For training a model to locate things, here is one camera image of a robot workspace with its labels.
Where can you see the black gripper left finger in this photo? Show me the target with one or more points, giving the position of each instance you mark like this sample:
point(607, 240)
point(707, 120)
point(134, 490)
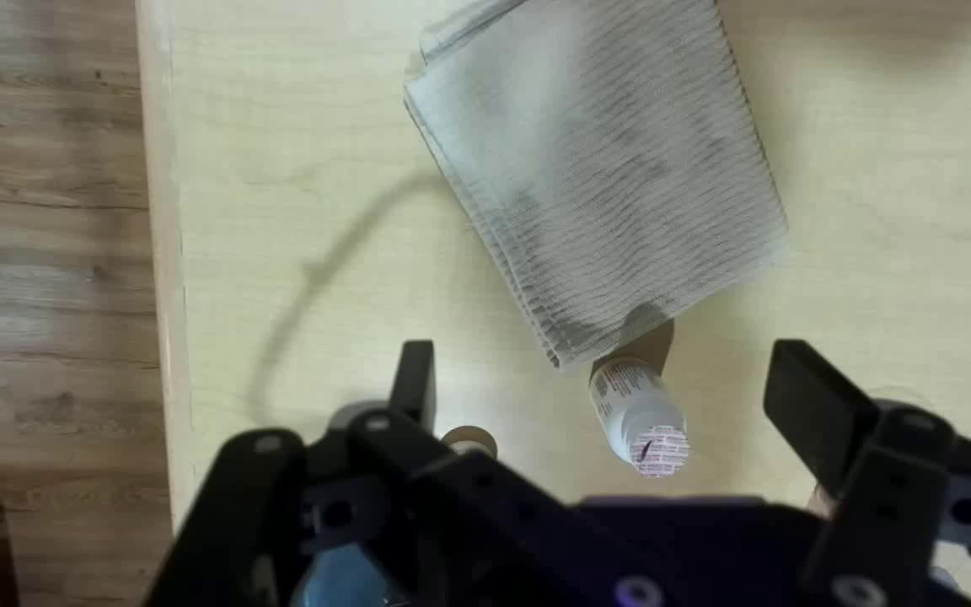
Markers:
point(285, 517)

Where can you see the white round bottle cap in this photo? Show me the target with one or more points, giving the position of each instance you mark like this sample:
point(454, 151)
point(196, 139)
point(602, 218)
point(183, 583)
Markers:
point(471, 441)

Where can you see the white ribbed towel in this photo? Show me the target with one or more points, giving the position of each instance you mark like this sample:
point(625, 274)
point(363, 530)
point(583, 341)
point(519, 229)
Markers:
point(607, 171)

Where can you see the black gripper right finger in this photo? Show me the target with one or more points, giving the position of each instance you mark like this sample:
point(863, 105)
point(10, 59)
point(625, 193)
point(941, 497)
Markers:
point(902, 493)

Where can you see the white plastic bottle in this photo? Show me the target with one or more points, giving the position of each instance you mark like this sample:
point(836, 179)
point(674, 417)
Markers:
point(641, 419)

